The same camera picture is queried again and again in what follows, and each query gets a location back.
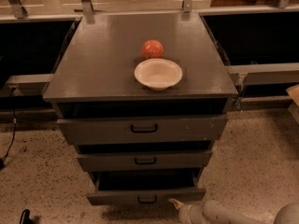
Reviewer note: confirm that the black object bottom left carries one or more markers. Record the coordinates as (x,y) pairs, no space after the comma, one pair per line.
(25,217)

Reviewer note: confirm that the grey middle drawer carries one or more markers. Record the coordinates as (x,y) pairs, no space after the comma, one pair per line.
(143,160)

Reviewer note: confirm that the cardboard box at right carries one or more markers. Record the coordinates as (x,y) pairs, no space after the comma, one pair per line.
(293,92)

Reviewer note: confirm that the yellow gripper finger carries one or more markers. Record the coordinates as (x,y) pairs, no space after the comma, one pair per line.
(178,204)

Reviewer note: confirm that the grey bottom drawer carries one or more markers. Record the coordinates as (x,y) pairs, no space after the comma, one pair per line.
(146,187)

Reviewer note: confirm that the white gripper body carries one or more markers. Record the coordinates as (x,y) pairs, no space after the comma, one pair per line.
(186,211)

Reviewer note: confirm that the dark grey drawer cabinet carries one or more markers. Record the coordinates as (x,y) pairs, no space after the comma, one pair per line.
(96,77)

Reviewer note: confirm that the metal frame rail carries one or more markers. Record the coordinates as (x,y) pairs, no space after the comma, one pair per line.
(92,10)

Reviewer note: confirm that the grey drawer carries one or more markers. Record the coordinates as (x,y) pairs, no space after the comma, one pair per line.
(142,129)
(146,187)
(143,160)

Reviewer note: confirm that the grey top drawer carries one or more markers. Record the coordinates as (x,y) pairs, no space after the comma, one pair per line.
(142,129)

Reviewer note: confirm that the white bowl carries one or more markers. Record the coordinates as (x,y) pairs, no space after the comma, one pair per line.
(158,74)

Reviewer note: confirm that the red orange ball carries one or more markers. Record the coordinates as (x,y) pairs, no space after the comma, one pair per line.
(152,49)

